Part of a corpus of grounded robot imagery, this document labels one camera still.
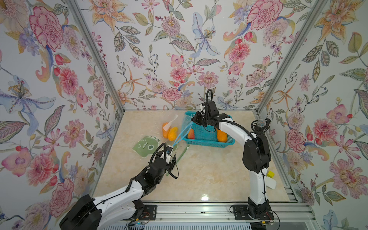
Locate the aluminium rail front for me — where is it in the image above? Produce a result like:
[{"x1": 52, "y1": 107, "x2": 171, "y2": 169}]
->
[{"x1": 70, "y1": 202, "x2": 317, "y2": 224}]

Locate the white rounded box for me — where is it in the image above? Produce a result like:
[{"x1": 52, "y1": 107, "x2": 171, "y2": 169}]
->
[{"x1": 265, "y1": 176, "x2": 277, "y2": 189}]

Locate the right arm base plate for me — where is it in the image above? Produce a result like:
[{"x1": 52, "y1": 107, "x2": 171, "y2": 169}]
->
[{"x1": 229, "y1": 205, "x2": 275, "y2": 222}]

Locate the small yellow mango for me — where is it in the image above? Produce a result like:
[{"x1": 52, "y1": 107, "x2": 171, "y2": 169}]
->
[{"x1": 168, "y1": 127, "x2": 178, "y2": 141}]

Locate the small yellow cube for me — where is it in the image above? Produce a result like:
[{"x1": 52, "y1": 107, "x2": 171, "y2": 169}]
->
[{"x1": 267, "y1": 171, "x2": 275, "y2": 178}]

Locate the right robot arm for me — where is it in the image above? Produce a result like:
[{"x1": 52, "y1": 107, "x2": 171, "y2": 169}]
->
[{"x1": 191, "y1": 101, "x2": 271, "y2": 219}]

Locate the teal plastic basket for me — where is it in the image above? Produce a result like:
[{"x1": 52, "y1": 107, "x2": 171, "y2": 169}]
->
[{"x1": 183, "y1": 111, "x2": 235, "y2": 148}]

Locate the aluminium corner post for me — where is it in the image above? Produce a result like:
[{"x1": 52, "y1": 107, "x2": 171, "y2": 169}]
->
[
  {"x1": 66, "y1": 0, "x2": 125, "y2": 114},
  {"x1": 256, "y1": 1, "x2": 325, "y2": 115}
]

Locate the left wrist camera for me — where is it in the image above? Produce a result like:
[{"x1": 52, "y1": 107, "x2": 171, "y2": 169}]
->
[{"x1": 164, "y1": 145, "x2": 173, "y2": 156}]

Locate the small red-yellow mango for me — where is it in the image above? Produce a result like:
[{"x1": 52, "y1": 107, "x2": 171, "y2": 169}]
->
[{"x1": 187, "y1": 129, "x2": 195, "y2": 140}]

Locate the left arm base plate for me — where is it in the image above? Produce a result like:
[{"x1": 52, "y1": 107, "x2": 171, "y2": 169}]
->
[{"x1": 121, "y1": 205, "x2": 157, "y2": 221}]

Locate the orange mango right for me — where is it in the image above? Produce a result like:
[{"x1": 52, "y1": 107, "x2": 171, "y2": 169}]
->
[{"x1": 217, "y1": 130, "x2": 228, "y2": 143}]

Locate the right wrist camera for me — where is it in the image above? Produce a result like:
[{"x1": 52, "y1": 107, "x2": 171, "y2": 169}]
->
[{"x1": 200, "y1": 103, "x2": 206, "y2": 114}]

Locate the right aluminium corner post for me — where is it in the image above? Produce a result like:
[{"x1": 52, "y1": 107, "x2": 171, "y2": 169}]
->
[{"x1": 256, "y1": 1, "x2": 325, "y2": 115}]

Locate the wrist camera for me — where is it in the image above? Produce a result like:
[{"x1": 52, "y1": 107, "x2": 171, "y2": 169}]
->
[
  {"x1": 164, "y1": 145, "x2": 173, "y2": 156},
  {"x1": 200, "y1": 103, "x2": 206, "y2": 114}
]

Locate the left aluminium corner post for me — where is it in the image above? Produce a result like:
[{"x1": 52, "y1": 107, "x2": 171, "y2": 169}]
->
[{"x1": 66, "y1": 0, "x2": 125, "y2": 114}]

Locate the large orange mango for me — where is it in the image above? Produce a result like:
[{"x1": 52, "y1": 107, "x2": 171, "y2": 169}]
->
[{"x1": 162, "y1": 122, "x2": 171, "y2": 139}]

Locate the clear zip-top bag blue zipper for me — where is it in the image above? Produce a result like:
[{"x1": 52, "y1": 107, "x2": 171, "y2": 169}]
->
[{"x1": 162, "y1": 112, "x2": 195, "y2": 147}]

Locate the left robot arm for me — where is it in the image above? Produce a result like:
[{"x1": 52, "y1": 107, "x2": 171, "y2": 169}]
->
[{"x1": 59, "y1": 155, "x2": 176, "y2": 230}]

